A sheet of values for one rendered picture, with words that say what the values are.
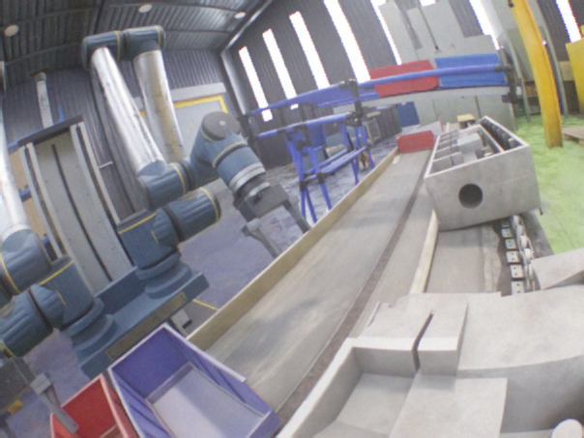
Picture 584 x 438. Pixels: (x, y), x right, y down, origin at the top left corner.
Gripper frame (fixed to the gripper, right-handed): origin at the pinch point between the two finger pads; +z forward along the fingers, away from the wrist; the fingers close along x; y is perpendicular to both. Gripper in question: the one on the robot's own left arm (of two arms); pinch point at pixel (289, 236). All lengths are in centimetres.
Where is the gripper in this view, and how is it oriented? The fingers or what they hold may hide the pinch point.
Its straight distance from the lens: 63.1
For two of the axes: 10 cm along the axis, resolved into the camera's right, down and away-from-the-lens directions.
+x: 5.7, -4.0, 7.1
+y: 5.6, -4.4, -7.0
